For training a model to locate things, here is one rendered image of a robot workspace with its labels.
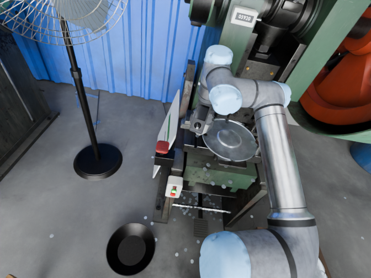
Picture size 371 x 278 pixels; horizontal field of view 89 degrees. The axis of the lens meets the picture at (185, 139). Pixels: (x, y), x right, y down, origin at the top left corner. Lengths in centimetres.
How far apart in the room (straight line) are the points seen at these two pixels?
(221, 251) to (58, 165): 164
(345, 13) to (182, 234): 142
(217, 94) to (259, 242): 32
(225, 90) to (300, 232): 34
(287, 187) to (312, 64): 51
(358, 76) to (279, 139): 57
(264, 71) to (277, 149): 44
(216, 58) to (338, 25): 43
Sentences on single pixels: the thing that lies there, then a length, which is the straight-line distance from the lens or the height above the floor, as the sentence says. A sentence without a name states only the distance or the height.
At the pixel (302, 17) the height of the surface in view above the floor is 133.
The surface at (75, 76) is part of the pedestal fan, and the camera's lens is 125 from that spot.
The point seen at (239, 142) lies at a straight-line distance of 101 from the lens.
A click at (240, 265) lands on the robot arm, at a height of 109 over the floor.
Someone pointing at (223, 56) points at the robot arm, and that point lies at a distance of 55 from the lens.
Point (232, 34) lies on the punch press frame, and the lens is 73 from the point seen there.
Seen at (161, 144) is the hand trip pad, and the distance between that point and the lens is 91.
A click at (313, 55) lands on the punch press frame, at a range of 84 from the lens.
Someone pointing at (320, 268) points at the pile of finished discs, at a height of 37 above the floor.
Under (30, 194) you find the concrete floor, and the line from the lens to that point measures 181.
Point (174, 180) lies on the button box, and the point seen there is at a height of 63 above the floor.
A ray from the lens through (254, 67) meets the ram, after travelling 84.
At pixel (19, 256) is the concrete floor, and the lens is 164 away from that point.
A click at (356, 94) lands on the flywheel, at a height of 116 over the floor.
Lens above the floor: 145
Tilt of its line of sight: 46 degrees down
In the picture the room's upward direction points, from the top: 15 degrees clockwise
